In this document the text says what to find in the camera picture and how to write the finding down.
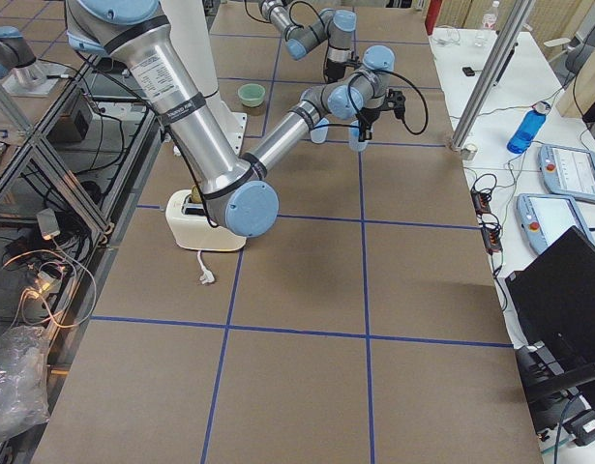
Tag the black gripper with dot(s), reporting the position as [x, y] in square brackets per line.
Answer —
[367, 116]
[332, 68]

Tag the light blue cup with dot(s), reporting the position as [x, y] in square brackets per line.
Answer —
[354, 142]
[318, 135]

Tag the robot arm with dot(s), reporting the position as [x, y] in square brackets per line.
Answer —
[233, 189]
[332, 27]

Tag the green bowl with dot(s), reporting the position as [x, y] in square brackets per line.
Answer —
[251, 94]

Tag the blue water bottle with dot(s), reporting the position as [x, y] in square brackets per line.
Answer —
[529, 127]

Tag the black power strip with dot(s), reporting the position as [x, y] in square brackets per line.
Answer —
[490, 226]

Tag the bread slice in toaster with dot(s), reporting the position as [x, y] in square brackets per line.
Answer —
[195, 196]

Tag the cream toaster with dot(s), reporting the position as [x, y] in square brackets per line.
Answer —
[191, 230]

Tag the near teach pendant tablet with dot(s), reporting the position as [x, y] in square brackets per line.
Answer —
[546, 217]

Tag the teach pendant tablet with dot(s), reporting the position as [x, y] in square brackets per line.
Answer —
[568, 171]
[546, 217]

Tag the far teach pendant tablet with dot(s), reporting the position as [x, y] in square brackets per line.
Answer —
[568, 171]

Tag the white power plug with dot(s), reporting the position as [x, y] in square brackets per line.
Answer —
[206, 276]

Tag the black laptop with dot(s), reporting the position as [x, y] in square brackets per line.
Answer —
[554, 297]

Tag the black monitor stand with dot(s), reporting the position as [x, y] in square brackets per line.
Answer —
[558, 396]

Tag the clear plastic bag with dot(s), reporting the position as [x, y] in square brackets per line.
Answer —
[23, 370]

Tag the aluminium frame post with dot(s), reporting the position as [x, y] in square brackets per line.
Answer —
[501, 49]

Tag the aluminium side frame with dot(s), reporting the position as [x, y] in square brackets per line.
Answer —
[90, 185]

